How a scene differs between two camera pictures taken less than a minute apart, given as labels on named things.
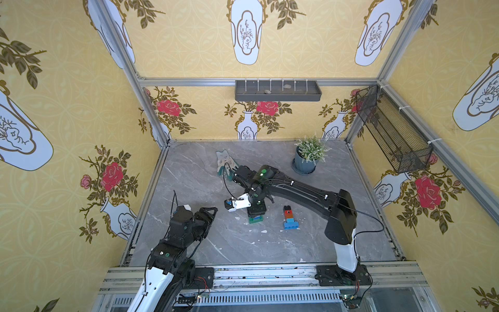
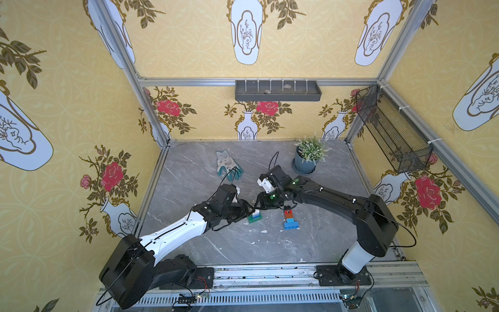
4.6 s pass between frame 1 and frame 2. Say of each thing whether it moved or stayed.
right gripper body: moved
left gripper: moved
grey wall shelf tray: stayed
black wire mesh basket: stayed
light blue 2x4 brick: stayed
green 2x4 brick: stayed
